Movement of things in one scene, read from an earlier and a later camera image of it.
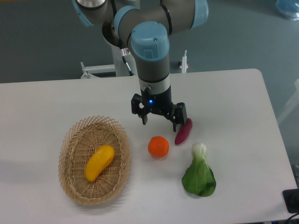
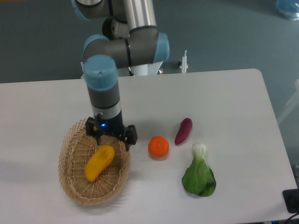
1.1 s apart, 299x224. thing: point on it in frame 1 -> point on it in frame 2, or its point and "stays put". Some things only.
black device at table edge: [291, 198] stays put
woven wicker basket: [79, 143] stays put
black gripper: [161, 102] -> [112, 126]
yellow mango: [98, 162] stays put
